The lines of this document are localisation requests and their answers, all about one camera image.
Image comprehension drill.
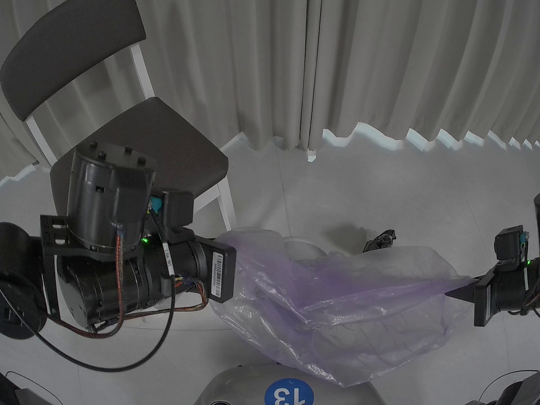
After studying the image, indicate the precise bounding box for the white trash bin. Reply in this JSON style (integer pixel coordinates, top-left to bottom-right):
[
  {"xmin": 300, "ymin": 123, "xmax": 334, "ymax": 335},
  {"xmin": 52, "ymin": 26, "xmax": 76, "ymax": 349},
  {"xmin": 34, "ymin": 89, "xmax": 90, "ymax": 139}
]
[{"xmin": 249, "ymin": 237, "xmax": 343, "ymax": 332}]

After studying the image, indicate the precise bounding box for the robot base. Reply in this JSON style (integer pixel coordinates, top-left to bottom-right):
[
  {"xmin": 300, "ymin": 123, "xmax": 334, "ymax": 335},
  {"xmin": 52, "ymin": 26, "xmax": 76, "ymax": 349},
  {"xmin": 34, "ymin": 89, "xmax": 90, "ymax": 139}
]
[{"xmin": 195, "ymin": 363, "xmax": 386, "ymax": 405}]

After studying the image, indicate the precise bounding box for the white curtain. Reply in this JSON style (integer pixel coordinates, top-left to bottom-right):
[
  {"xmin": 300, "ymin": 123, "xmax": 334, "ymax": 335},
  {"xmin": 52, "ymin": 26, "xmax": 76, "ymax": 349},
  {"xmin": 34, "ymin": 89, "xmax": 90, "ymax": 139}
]
[
  {"xmin": 0, "ymin": 0, "xmax": 319, "ymax": 182},
  {"xmin": 308, "ymin": 0, "xmax": 540, "ymax": 153}
]

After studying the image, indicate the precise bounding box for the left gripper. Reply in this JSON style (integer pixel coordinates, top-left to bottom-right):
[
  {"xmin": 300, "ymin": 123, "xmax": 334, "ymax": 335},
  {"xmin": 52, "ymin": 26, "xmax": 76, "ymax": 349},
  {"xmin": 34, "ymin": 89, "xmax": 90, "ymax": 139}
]
[{"xmin": 57, "ymin": 237, "xmax": 238, "ymax": 326}]

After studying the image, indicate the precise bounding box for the black plastic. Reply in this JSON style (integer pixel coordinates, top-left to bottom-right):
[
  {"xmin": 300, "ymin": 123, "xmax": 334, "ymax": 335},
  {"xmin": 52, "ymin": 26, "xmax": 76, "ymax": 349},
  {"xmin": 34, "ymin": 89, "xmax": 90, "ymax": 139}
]
[{"xmin": 362, "ymin": 229, "xmax": 399, "ymax": 254}]

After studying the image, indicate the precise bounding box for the black cable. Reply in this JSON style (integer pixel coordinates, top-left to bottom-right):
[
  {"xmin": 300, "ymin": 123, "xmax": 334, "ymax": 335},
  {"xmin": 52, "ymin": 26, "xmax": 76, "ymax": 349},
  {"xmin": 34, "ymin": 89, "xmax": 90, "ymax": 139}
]
[{"xmin": 31, "ymin": 226, "xmax": 178, "ymax": 372}]

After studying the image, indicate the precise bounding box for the grey chair with white legs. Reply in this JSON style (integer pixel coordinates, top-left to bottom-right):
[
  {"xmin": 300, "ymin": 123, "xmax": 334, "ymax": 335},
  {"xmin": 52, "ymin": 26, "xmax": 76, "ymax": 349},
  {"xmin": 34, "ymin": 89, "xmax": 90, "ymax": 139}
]
[{"xmin": 0, "ymin": 0, "xmax": 238, "ymax": 317}]

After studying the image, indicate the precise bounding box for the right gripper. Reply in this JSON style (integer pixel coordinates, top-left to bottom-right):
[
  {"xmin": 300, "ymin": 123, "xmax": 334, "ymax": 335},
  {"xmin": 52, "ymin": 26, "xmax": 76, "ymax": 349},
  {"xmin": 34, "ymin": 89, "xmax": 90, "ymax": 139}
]
[{"xmin": 473, "ymin": 263, "xmax": 534, "ymax": 327}]

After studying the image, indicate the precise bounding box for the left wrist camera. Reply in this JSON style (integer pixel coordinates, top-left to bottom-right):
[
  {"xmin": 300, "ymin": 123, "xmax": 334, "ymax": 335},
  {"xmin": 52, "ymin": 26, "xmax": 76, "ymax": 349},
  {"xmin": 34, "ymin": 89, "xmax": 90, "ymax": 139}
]
[{"xmin": 148, "ymin": 190, "xmax": 195, "ymax": 244}]

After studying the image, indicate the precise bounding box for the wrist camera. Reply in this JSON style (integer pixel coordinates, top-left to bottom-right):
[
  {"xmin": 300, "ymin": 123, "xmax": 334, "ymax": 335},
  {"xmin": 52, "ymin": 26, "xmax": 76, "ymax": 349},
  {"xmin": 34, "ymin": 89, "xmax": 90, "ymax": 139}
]
[
  {"xmin": 148, "ymin": 190, "xmax": 195, "ymax": 244},
  {"xmin": 494, "ymin": 225, "xmax": 527, "ymax": 269}
]

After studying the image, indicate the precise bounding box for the purple plastic bag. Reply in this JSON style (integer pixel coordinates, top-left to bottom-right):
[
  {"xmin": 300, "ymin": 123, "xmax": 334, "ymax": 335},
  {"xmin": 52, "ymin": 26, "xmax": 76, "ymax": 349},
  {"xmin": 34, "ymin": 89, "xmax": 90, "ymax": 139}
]
[{"xmin": 209, "ymin": 226, "xmax": 471, "ymax": 388}]

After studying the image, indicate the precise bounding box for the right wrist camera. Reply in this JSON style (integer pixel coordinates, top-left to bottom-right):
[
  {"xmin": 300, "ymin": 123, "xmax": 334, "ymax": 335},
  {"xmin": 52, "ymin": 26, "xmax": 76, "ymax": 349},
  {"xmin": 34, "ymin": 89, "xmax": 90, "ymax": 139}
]
[{"xmin": 494, "ymin": 225, "xmax": 527, "ymax": 269}]

